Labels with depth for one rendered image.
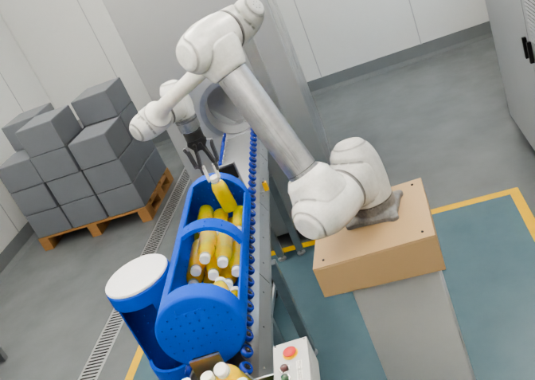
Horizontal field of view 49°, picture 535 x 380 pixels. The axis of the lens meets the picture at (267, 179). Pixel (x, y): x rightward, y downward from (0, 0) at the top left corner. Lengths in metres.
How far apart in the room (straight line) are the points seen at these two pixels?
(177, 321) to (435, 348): 0.93
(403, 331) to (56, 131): 3.95
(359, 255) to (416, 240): 0.18
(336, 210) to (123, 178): 3.85
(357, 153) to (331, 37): 4.91
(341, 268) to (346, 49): 5.08
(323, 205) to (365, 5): 5.06
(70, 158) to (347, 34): 3.25
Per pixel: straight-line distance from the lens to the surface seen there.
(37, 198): 5.88
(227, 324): 1.86
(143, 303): 2.42
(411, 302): 2.09
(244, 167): 3.25
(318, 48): 6.77
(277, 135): 1.75
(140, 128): 2.18
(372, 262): 1.85
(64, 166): 5.58
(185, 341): 1.92
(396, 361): 2.27
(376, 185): 1.91
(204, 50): 1.71
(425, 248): 1.84
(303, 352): 1.63
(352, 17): 6.69
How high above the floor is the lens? 2.16
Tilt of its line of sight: 24 degrees down
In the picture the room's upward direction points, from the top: 23 degrees counter-clockwise
